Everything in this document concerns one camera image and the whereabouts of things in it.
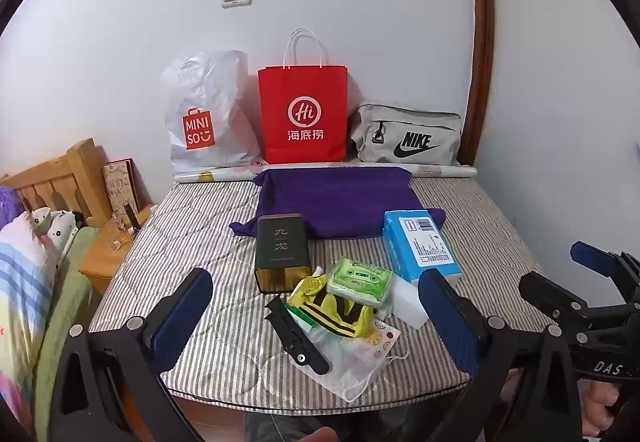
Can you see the purple towel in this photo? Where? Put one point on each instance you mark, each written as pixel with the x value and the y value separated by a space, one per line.
pixel 340 202

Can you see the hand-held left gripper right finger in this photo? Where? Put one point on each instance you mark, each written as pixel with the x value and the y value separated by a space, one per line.
pixel 450 322

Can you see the grey waist bag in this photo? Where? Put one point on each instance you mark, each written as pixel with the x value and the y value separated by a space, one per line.
pixel 405 137

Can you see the striped mattress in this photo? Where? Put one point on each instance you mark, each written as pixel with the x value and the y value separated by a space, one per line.
pixel 175 247

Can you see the dark green tin box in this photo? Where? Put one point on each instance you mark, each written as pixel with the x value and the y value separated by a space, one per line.
pixel 280 252

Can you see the colourful striped pillow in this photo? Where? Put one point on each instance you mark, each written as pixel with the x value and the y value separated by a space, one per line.
pixel 20 282

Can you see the green bedsheet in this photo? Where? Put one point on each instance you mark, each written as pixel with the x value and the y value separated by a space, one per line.
pixel 65 302

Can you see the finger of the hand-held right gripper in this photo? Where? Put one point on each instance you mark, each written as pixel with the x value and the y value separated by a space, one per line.
pixel 590 257
pixel 550 297

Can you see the white sponge block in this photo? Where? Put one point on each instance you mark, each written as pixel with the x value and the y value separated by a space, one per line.
pixel 407 299

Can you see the white plastic shopping bag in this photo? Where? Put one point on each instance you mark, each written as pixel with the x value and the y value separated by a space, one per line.
pixel 210 97

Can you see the blue tissue pack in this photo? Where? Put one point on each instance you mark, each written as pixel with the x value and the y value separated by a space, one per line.
pixel 422 247

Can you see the red paper shopping bag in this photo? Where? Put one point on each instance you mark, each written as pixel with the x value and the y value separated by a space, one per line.
pixel 302 117

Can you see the person's right hand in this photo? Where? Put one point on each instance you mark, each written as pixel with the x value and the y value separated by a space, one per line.
pixel 600 409

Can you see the rolled printed paper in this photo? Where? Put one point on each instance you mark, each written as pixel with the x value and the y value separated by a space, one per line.
pixel 210 176

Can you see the white spotted plush toy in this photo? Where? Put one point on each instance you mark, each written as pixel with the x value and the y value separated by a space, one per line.
pixel 60 232

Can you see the fruit print mask packet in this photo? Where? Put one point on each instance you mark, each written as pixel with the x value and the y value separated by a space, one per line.
pixel 372 342

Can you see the patterned box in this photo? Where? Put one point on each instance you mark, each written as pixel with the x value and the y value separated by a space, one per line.
pixel 120 187

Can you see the green pocket tissue packet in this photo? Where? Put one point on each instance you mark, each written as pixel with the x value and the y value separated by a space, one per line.
pixel 360 279

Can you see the clear glass ornament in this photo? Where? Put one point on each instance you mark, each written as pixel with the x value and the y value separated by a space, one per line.
pixel 116 234

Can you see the wooden nightstand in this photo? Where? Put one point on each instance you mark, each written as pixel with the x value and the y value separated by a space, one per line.
pixel 100 267

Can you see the purple fluffy cushion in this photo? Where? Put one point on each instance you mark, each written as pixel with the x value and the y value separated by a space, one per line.
pixel 10 204

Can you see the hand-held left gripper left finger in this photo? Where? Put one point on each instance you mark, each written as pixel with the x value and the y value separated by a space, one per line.
pixel 185 317

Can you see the brown wooden door frame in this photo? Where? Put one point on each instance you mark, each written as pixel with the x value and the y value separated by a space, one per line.
pixel 480 47

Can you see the wooden bed headboard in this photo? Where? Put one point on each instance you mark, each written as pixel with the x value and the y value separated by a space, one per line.
pixel 55 177

